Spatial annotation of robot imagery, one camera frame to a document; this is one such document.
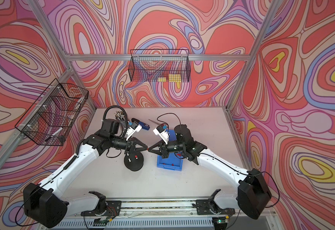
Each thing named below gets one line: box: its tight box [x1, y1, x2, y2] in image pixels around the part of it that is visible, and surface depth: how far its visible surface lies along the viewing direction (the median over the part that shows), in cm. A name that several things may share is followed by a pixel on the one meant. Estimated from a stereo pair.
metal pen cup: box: [114, 109, 126, 122], surface depth 93 cm
